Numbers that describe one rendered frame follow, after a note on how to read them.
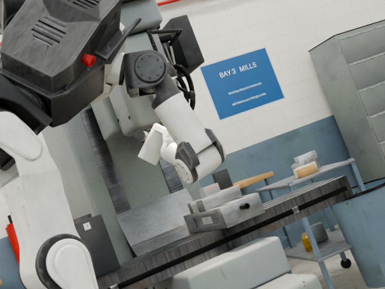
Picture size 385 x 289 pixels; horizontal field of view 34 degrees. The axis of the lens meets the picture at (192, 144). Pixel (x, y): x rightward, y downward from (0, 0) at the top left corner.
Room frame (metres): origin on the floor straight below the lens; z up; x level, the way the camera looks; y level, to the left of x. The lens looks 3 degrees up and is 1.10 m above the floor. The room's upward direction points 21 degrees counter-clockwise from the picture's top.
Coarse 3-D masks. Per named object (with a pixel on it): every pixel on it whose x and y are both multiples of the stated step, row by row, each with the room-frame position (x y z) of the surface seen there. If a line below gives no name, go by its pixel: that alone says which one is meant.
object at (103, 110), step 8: (96, 104) 2.31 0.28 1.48; (104, 104) 2.23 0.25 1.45; (96, 112) 2.35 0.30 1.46; (104, 112) 2.26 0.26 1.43; (112, 112) 2.23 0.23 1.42; (104, 120) 2.29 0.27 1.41; (112, 120) 2.23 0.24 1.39; (104, 128) 2.33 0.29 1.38; (112, 128) 2.24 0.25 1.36; (120, 128) 2.24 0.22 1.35; (104, 136) 2.36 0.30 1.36; (112, 136) 2.30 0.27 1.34; (120, 136) 2.38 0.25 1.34
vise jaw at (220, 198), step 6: (234, 186) 2.16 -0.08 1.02; (222, 192) 2.14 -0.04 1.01; (228, 192) 2.15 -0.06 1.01; (234, 192) 2.16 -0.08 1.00; (240, 192) 2.17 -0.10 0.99; (204, 198) 2.12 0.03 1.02; (210, 198) 2.12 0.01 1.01; (216, 198) 2.13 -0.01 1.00; (222, 198) 2.14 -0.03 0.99; (228, 198) 2.15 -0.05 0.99; (234, 198) 2.15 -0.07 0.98; (198, 204) 2.15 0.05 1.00; (204, 204) 2.11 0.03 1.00; (210, 204) 2.12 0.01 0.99; (216, 204) 2.13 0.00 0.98; (204, 210) 2.12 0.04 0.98
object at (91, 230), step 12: (84, 216) 2.03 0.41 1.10; (96, 216) 2.03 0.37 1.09; (84, 228) 2.00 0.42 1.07; (96, 228) 2.02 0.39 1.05; (84, 240) 2.00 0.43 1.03; (96, 240) 2.01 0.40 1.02; (108, 240) 2.03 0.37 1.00; (96, 252) 2.01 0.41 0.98; (108, 252) 2.03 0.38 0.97; (96, 264) 2.00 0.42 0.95; (108, 264) 2.02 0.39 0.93; (96, 276) 1.99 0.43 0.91
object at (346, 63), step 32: (352, 32) 6.91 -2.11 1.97; (384, 32) 7.06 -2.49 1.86; (320, 64) 7.21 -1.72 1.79; (352, 64) 6.82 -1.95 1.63; (384, 64) 6.99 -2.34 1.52; (352, 96) 6.90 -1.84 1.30; (384, 96) 6.93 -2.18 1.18; (352, 128) 7.09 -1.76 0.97; (384, 128) 6.87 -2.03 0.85; (384, 160) 6.82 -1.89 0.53
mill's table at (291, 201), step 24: (312, 192) 2.23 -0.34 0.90; (336, 192) 2.27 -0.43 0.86; (264, 216) 2.15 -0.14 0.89; (288, 216) 2.19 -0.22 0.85; (192, 240) 2.05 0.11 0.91; (216, 240) 2.08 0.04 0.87; (240, 240) 2.11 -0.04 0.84; (120, 264) 2.15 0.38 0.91; (144, 264) 1.98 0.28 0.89; (168, 264) 2.01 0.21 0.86; (192, 264) 2.04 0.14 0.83; (120, 288) 1.94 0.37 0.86
